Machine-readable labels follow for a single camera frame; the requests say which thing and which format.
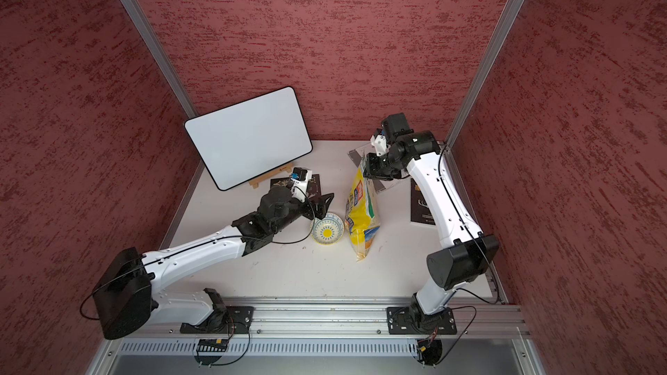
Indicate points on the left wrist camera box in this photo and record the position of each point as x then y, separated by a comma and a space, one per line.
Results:
301, 178

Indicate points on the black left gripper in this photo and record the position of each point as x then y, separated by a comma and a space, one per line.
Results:
321, 207

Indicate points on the aluminium corner post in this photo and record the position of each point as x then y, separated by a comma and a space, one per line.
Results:
500, 33
148, 35

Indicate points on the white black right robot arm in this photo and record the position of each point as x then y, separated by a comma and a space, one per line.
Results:
466, 252

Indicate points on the aluminium front rail frame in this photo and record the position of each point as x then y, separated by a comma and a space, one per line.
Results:
333, 336

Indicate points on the aluminium right corner post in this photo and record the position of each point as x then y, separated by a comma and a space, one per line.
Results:
500, 33

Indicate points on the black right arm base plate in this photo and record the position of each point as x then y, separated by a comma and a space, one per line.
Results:
411, 321

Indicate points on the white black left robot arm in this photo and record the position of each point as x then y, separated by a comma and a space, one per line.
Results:
132, 292

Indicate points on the black portrait cover book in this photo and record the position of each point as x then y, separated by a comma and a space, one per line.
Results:
313, 186

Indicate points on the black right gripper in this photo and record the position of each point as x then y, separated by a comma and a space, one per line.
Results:
373, 170

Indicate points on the yellow oats bag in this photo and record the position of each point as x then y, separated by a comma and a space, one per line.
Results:
362, 219

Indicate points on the black Murphy's law book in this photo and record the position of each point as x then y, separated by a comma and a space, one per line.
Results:
419, 211

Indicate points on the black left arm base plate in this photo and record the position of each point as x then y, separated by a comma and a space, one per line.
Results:
223, 319

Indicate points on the white paper manual booklet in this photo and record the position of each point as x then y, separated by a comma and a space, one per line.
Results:
359, 155

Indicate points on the aluminium left corner post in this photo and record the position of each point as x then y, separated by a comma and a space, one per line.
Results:
148, 35

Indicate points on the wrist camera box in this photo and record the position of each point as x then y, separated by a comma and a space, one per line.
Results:
391, 129
301, 178

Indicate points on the white board with black rim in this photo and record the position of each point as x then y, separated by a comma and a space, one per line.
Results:
248, 139

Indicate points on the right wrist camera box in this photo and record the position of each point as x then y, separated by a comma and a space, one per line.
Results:
391, 129

